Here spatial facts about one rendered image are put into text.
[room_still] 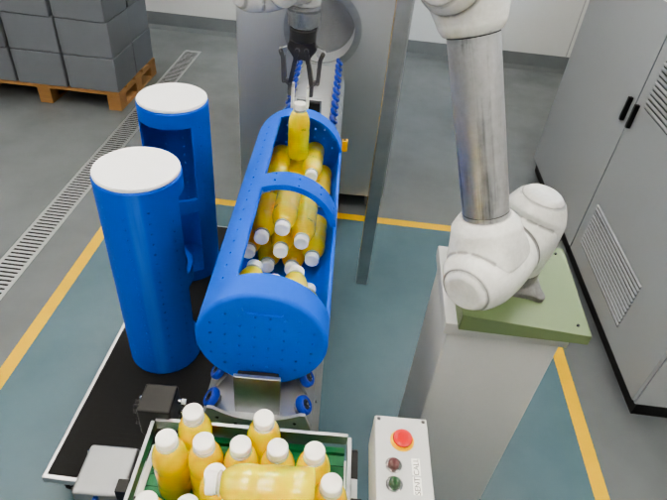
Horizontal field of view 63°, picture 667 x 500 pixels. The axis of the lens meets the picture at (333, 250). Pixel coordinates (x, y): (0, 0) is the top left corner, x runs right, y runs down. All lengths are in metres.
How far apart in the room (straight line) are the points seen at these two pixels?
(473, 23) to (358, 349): 1.86
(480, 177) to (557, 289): 0.53
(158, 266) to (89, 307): 1.02
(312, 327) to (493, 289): 0.39
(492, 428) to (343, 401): 0.83
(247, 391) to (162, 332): 1.01
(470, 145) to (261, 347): 0.60
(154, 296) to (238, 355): 0.86
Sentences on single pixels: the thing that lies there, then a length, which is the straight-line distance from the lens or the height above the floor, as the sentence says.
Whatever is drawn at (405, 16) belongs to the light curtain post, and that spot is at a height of 1.39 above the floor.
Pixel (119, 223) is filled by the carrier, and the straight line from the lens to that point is 1.86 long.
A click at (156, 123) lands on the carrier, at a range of 2.27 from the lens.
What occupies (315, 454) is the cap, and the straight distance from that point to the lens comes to 1.05.
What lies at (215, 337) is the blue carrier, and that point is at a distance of 1.19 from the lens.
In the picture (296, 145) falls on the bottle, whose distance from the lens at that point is 1.71.
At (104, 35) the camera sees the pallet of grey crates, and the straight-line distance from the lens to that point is 4.54.
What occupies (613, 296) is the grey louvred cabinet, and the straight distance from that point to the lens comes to 2.94.
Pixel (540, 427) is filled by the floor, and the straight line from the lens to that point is 2.61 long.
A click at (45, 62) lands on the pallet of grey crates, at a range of 4.84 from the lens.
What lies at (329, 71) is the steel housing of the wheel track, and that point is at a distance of 2.95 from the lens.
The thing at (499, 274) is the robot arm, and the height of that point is 1.26.
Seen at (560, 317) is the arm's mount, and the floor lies 1.04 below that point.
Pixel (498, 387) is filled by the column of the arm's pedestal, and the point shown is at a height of 0.76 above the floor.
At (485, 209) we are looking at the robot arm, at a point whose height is 1.37.
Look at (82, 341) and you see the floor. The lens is 2.77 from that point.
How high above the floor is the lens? 1.99
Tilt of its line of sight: 39 degrees down
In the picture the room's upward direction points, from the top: 6 degrees clockwise
